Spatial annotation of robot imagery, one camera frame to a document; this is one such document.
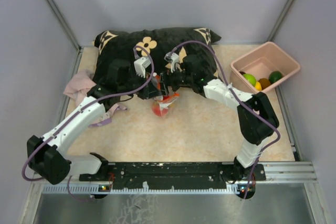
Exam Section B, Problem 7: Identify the light green toy fruit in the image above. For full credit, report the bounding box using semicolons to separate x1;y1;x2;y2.
243;73;257;87

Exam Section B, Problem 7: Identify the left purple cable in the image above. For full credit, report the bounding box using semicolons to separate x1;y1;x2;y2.
20;45;154;202

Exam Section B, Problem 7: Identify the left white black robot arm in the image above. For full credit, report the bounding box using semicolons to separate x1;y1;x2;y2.
22;57;154;185

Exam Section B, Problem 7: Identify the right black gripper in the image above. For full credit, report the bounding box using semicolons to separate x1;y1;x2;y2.
157;64;193;97

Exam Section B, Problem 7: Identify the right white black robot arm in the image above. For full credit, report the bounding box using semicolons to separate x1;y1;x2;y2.
161;53;279;180

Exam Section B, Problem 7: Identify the red toy apple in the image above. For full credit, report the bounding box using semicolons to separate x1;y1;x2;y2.
151;103;169;117

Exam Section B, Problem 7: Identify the yellow toy lemon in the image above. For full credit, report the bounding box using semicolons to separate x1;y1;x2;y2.
255;81;263;91

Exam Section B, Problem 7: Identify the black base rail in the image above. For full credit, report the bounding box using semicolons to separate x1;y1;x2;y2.
79;154;266;198

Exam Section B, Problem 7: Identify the pink purple cloth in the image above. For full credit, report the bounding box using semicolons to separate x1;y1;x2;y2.
64;69;127;127

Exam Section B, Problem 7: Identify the brown toy fruit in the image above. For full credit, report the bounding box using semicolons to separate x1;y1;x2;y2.
258;78;271;90

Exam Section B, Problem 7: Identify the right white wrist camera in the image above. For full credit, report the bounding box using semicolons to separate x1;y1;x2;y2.
164;52;180;73

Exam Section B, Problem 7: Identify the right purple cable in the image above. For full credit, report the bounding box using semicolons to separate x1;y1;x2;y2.
169;40;281;200

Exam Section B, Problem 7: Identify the black floral pillow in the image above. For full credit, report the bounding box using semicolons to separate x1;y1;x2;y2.
93;27;221;86

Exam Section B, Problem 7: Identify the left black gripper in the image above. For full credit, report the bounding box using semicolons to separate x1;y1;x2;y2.
119;71;162;100

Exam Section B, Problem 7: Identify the aluminium corner post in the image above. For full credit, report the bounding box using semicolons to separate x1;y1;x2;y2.
266;0;296;42
45;0;81;50

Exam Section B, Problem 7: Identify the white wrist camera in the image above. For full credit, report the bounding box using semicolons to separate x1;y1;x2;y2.
134;57;151;78
164;52;180;73

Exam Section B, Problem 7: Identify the red yellow toy mango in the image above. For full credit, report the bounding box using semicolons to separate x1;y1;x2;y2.
162;93;180;108

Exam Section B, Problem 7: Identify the left aluminium corner post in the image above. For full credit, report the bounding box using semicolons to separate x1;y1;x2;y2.
45;0;81;50

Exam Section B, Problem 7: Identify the purple cable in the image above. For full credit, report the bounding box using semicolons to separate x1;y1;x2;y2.
169;40;281;200
20;45;154;202

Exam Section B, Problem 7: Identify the pink plastic bin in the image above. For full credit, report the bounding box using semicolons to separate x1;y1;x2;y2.
230;42;301;93

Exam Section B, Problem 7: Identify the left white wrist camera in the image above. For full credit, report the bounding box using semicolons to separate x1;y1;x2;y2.
134;57;151;78

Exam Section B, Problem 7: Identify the right aluminium corner post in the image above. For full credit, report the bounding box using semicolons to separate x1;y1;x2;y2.
266;0;296;42

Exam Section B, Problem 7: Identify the clear zip bag orange zipper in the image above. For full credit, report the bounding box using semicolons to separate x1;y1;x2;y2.
151;73;180;117

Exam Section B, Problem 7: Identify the dark green toy lime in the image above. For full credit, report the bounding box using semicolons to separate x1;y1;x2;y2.
268;71;283;84

